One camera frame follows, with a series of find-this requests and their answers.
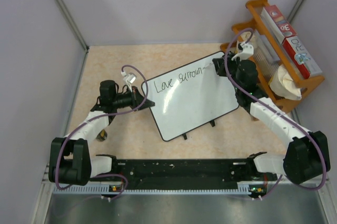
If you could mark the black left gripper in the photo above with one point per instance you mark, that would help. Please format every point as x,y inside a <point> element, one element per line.
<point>139,99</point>

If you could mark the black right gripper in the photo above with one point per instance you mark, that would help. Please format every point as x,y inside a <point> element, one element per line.
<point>220,67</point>

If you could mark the white whiteboard black frame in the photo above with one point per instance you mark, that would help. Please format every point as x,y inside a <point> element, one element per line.
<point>189,97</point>

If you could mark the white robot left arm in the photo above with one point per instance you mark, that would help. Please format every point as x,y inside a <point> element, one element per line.
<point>70,161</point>

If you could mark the cream paper bag upper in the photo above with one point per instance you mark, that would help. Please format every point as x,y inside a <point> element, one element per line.
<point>245,36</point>

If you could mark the cream paper bag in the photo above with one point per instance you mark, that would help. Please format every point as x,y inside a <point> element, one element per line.
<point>245,36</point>
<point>283,85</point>

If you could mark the clear plastic straw pack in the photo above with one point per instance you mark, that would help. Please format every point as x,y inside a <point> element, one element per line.
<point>265,56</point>

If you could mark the orange wooden shelf rack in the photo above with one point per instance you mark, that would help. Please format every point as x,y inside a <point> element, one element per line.
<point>307,86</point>

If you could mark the black yellow drink can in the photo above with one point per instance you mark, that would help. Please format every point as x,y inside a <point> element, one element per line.
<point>102,135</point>

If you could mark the cream paper bag lower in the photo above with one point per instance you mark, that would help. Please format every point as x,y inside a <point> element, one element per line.
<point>283,85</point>

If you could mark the red white box upper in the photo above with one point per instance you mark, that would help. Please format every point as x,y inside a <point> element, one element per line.
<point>279,25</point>

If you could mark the red white box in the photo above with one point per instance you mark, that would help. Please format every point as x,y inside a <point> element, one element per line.
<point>301,57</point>
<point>279,25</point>

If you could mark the red white box lower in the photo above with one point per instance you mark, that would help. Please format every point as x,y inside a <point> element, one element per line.
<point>301,57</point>

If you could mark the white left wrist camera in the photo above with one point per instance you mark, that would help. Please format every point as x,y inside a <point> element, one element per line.
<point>129,79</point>

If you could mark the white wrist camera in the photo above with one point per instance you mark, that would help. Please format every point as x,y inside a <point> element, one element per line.
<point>129,79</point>
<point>244,51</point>

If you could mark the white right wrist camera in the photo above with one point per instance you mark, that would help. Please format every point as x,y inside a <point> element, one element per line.
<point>244,51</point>

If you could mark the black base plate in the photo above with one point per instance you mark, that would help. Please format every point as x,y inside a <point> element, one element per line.
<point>188,174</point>

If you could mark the grey slotted cable duct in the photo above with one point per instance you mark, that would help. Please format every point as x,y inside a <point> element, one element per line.
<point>113,188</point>

